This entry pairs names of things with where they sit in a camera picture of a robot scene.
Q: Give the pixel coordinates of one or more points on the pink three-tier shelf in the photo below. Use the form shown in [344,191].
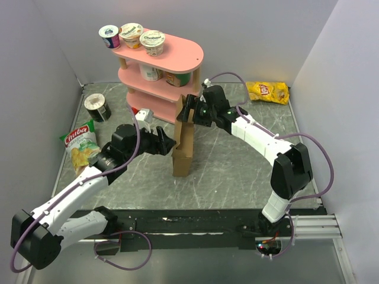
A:
[180,56]

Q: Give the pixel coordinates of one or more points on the black can with white lid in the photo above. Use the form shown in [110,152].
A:
[97,107]

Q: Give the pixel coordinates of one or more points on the green Chuba chips bag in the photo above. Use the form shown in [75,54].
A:
[81,144]

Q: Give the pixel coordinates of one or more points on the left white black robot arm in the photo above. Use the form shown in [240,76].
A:
[41,235]

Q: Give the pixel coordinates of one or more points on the green can on middle shelf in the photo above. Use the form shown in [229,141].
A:
[177,80]

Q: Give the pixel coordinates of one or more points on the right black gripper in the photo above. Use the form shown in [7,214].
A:
[193,102]

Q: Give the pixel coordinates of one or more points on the orange Chobani yogurt cup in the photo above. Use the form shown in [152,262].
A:
[130,33]

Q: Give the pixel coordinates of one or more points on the blue white yogurt cup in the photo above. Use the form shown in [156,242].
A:
[109,34]

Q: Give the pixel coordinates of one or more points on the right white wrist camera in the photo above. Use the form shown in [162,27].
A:
[206,83]

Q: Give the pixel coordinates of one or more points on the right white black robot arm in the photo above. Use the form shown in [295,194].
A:
[291,167]

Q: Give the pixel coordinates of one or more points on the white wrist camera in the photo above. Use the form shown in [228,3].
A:
[206,83]
[143,115]

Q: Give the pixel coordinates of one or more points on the white cup on middle shelf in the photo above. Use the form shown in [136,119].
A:
[149,73]

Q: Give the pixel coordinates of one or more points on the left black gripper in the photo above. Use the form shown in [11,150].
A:
[161,144]

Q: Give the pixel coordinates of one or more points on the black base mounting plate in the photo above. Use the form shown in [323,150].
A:
[205,228]

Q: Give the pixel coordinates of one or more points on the brown cardboard box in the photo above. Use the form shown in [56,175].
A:
[182,153]

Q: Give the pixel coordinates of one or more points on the yellow Lays chips bag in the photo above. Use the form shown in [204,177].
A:
[275,92]

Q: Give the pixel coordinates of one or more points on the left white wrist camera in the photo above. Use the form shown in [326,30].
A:
[143,115]

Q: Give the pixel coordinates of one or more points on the white Chobani yogurt cup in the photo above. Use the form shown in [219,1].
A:
[153,42]

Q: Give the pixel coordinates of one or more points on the aluminium frame rail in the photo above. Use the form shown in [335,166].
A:
[326,229]

